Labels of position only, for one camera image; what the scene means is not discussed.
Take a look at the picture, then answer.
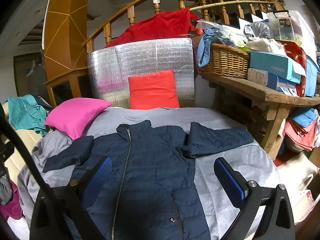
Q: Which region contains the black cable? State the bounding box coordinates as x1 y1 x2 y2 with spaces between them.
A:
0 103 83 240

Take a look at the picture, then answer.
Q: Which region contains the red fabric pile under table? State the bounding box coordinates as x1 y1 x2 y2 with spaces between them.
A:
285 120 319 151

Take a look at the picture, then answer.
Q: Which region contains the orange wooden pillar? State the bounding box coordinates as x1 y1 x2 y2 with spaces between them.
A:
43 0 88 107

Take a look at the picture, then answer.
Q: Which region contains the wooden side table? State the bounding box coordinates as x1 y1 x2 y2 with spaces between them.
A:
200 73 319 160

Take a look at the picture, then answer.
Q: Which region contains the wicker basket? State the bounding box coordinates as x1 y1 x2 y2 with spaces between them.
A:
197 43 250 79

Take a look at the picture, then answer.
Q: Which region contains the red-orange pillow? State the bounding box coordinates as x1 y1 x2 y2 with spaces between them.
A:
128 70 180 110

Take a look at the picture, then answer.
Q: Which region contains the cream sofa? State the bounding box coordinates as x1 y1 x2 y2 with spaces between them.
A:
2 102 43 188

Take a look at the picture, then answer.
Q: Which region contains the navy blue puffer jacket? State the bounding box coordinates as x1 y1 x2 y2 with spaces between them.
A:
43 120 253 239

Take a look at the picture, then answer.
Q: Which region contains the white patterned box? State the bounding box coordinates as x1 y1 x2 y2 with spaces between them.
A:
247 68 297 96

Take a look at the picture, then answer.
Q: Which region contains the silver foil insulation mat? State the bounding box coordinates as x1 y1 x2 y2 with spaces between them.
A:
87 37 195 108

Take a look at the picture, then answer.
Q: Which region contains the light blue cloth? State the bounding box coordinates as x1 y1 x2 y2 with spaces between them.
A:
197 27 236 67

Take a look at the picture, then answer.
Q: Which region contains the clear plastic storage box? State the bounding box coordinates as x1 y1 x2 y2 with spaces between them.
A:
267 10 315 47

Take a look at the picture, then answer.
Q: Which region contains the grey patterned garment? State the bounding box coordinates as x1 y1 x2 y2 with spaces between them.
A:
0 176 12 205

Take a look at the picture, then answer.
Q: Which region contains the pink pillow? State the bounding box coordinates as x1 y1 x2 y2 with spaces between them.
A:
43 98 112 140

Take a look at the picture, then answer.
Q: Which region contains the wooden stair railing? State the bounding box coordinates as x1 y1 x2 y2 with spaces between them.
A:
82 0 285 53

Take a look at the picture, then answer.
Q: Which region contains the magenta garment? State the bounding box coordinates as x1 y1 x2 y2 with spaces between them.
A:
1 179 23 220

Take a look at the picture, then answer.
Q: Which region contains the red cloth on railing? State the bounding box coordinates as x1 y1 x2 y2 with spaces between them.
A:
107 8 200 48

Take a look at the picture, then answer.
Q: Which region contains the grey bed blanket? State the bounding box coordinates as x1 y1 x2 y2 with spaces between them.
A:
17 107 280 239

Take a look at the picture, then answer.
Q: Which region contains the teal shirt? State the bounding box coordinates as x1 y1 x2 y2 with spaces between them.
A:
5 94 49 137

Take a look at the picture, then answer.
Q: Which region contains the teal shoe box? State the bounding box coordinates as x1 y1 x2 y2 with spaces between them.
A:
250 51 306 84

